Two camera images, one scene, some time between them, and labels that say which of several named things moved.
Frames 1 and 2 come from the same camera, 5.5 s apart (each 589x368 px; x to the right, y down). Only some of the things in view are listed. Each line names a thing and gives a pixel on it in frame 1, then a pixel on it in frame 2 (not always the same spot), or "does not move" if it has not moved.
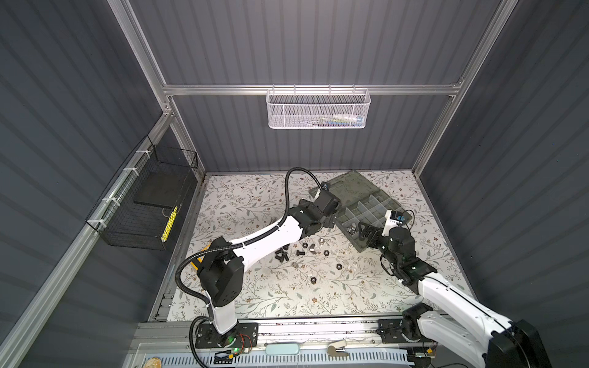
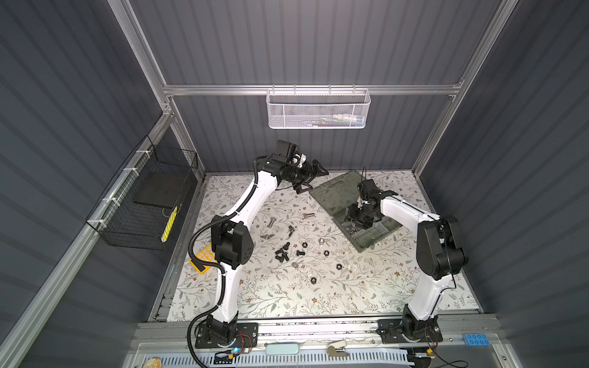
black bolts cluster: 284,254 does not move
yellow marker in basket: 165,234 does not move
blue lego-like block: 473,340 does not move
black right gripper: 376,232 → 350,214
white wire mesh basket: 312,109 does not move
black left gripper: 304,205 → 307,174
